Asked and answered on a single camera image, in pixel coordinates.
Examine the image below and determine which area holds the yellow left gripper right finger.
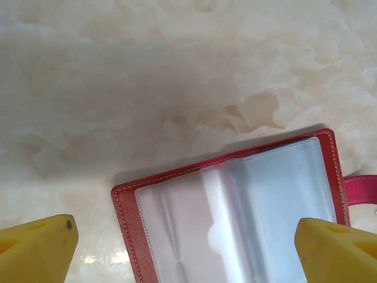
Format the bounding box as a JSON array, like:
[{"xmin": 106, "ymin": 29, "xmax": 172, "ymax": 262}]
[{"xmin": 294, "ymin": 217, "xmax": 377, "ymax": 283}]

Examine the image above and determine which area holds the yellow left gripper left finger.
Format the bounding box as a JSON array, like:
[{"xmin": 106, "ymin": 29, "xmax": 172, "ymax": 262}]
[{"xmin": 0, "ymin": 214, "xmax": 79, "ymax": 283}]

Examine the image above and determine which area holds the red leather card holder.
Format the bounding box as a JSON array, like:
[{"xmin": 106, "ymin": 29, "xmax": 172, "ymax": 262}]
[{"xmin": 110, "ymin": 128, "xmax": 377, "ymax": 283}]

